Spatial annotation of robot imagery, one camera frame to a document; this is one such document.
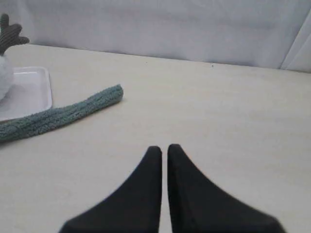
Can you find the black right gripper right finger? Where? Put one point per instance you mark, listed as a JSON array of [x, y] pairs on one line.
[[197, 205]]

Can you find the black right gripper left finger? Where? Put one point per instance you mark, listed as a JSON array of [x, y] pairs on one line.
[[133, 208]]

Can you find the white plastic tray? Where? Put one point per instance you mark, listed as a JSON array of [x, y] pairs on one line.
[[30, 93]]

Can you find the white plush snowman toy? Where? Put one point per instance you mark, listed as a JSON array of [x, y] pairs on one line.
[[9, 36]]

